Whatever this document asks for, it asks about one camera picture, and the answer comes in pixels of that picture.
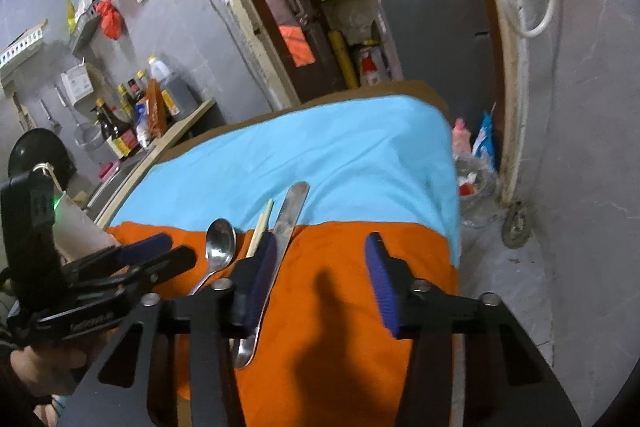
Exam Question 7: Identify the seasoning packets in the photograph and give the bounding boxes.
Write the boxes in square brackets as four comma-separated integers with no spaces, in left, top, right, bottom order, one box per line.
[65,0,98,32]

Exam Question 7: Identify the striped blanket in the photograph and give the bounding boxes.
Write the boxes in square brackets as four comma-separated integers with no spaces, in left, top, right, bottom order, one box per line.
[102,79,461,427]

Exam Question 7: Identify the metal table knife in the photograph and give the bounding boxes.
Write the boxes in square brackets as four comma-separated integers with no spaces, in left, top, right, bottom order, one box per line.
[233,181,311,369]

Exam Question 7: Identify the grey refrigerator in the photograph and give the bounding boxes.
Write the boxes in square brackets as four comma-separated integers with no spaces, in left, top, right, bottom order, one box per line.
[376,0,496,128]

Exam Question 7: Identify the blue white bag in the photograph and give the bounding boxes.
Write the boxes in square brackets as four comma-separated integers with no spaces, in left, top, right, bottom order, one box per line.
[472,109,497,158]

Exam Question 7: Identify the door frame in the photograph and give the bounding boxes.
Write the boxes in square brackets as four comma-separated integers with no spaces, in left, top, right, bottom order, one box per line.
[185,0,531,208]

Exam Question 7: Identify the wooden chopstick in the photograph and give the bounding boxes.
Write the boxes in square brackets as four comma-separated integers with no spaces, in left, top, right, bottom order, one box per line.
[246,199,275,258]

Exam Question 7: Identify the yellow roll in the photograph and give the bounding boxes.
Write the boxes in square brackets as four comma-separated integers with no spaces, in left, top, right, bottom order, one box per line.
[327,31,360,90]

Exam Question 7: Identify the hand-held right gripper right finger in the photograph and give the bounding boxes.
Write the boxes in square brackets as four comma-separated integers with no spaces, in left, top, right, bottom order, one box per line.
[364,232,583,427]

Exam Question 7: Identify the black round pan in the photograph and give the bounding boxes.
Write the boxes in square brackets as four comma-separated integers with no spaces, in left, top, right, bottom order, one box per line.
[7,128,76,192]

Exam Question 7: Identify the orange brown packet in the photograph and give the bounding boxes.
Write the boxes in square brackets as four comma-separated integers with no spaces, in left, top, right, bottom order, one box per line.
[145,79,168,138]

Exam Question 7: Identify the blue white packet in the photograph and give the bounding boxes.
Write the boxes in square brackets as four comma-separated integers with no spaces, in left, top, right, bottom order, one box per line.
[134,103,153,148]

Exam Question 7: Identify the white wall box holder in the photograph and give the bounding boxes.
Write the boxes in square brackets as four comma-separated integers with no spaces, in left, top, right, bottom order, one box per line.
[61,64,95,105]

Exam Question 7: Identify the grey wall rack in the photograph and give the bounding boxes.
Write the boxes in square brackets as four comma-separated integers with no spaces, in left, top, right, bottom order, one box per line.
[67,0,101,52]

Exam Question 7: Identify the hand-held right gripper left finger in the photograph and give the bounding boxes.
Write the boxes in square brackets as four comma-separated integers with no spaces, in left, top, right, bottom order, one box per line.
[57,232,278,427]

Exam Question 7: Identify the pink bottle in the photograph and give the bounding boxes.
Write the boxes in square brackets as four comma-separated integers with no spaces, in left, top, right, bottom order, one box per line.
[452,118,473,158]

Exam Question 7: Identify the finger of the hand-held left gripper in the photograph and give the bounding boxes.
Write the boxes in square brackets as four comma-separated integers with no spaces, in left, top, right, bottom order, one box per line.
[117,246,197,288]
[70,234,173,273]

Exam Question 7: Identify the red white bottle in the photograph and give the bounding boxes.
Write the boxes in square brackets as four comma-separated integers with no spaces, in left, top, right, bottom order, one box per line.
[359,39,390,88]

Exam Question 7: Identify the large oil jug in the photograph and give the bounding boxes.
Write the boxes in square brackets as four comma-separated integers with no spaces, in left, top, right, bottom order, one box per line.
[147,55,198,118]

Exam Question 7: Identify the steel kitchen sink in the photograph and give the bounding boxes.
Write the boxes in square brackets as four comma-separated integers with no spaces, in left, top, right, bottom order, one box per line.
[85,152,151,212]

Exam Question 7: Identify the dark sauce bottle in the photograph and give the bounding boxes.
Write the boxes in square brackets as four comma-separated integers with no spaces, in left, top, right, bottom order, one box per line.
[126,78,147,108]

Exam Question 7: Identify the person's left hand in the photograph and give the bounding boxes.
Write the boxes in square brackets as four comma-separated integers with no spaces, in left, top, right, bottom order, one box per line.
[10,337,93,397]

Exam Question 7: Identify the red plastic bag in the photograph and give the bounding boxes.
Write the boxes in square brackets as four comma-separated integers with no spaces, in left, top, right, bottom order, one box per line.
[95,0,125,40]

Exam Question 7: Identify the soy sauce bottle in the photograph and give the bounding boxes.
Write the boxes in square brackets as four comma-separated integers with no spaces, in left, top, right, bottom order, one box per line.
[95,99,138,158]

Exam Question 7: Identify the trash bin with bag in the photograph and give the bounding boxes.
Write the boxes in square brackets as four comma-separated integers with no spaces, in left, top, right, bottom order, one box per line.
[452,154,501,212]

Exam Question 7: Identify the metal strainer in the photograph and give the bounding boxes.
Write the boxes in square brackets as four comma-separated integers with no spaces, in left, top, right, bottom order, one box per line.
[74,122,103,150]

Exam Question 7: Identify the white wall basket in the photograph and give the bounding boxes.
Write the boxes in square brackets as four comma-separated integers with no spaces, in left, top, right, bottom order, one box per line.
[0,19,48,68]

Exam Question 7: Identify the short metal spoon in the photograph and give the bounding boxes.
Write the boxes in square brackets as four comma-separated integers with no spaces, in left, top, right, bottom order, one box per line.
[187,218,237,297]

